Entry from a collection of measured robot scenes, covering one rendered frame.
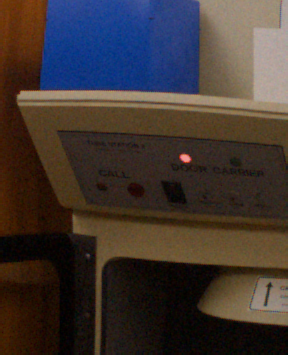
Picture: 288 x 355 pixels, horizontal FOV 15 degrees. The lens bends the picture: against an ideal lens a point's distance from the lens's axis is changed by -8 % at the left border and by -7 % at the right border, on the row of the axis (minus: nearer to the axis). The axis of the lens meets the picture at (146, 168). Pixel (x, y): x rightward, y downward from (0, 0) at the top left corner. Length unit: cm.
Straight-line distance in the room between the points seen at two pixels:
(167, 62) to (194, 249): 17
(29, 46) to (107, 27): 16
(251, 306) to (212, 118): 21
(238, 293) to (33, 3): 33
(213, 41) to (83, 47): 13
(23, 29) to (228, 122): 26
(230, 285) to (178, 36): 23
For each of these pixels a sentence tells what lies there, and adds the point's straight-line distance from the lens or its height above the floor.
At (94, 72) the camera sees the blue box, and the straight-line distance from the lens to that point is 87.
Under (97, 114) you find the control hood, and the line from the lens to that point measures 87.
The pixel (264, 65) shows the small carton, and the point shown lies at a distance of 84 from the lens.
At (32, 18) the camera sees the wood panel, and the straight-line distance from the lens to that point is 101.
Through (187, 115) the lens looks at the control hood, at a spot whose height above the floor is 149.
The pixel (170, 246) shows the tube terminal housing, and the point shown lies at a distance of 96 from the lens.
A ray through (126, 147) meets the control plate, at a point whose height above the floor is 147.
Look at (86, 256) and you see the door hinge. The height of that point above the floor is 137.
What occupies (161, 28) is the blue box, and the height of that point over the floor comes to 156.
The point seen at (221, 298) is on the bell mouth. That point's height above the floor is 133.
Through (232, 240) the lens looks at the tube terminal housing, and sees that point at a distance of 94.
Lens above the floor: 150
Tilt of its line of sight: 3 degrees down
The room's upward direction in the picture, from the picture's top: 3 degrees clockwise
